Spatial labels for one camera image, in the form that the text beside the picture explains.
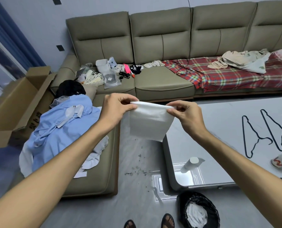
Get person's left forearm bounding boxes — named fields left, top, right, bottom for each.
left=0, top=121, right=113, bottom=228

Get person's left hand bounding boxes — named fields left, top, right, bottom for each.
left=99, top=93, right=139, bottom=135

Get red plaid blanket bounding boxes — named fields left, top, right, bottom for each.
left=162, top=53, right=282, bottom=93

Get beige leather sofa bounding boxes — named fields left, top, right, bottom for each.
left=12, top=0, right=282, bottom=197

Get pale blue printed pouch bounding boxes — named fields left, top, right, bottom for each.
left=107, top=56, right=118, bottom=69

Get cream crumpled clothes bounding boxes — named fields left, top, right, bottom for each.
left=207, top=48, right=272, bottom=74

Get person's right hand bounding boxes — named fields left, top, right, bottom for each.
left=166, top=100, right=209, bottom=140

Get white tissue roll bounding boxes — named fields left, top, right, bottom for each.
left=180, top=156, right=206, bottom=174

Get person's right forearm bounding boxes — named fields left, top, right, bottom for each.
left=194, top=130, right=282, bottom=228

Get white tissue sheet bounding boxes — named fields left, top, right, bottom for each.
left=129, top=101, right=175, bottom=142

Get thin black cable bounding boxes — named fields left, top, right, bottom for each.
left=176, top=0, right=193, bottom=76

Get brown right sandal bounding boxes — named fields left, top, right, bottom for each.
left=161, top=213, right=175, bottom=228

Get white socks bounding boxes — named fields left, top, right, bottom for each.
left=143, top=60, right=166, bottom=69

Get black garment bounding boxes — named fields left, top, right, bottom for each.
left=55, top=80, right=86, bottom=99

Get white plastic container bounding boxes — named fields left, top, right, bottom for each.
left=95, top=59, right=111, bottom=74

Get black trash bin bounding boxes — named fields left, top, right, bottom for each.
left=176, top=192, right=220, bottom=228

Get clear plastic bag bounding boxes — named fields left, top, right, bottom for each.
left=102, top=68, right=122, bottom=90

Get black cloth with white print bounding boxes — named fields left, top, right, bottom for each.
left=129, top=65, right=142, bottom=75

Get crumpled white paper waste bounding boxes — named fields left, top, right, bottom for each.
left=185, top=203, right=208, bottom=228

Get black wire hanger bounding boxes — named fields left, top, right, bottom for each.
left=241, top=115, right=273, bottom=159
left=260, top=109, right=282, bottom=152

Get pile of blue white clothes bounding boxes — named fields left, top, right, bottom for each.
left=18, top=93, right=109, bottom=179

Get white paper cup red print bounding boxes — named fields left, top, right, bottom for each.
left=270, top=151, right=282, bottom=170

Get brown cardboard box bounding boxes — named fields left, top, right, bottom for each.
left=0, top=66, right=57, bottom=149

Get cream woven basket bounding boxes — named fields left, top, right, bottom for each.
left=83, top=73, right=105, bottom=86

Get grey fluffy bundle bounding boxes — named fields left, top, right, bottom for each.
left=75, top=63, right=94, bottom=83

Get blue curtain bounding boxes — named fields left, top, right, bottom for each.
left=0, top=0, right=46, bottom=76

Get grey marble floor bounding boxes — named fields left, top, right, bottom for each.
left=0, top=93, right=282, bottom=228

